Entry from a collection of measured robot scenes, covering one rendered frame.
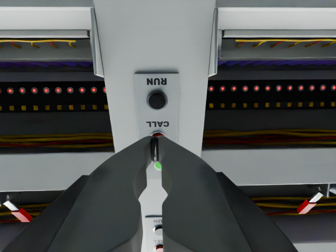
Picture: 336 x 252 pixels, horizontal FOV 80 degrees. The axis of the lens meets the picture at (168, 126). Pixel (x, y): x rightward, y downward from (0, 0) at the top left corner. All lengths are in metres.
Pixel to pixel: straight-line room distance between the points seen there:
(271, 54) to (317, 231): 0.39
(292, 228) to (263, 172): 0.27
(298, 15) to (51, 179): 0.30
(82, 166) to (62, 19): 0.15
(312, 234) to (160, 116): 0.42
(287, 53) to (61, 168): 0.30
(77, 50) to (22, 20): 0.06
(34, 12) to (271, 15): 0.20
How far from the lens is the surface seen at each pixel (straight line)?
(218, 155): 0.25
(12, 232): 0.57
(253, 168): 0.27
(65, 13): 0.21
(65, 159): 0.27
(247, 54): 0.27
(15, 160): 0.29
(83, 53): 0.26
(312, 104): 0.46
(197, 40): 0.18
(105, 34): 0.19
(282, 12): 0.21
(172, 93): 0.19
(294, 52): 0.30
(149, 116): 0.20
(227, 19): 0.21
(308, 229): 0.55
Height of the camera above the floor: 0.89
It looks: 28 degrees up
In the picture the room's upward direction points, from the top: 180 degrees counter-clockwise
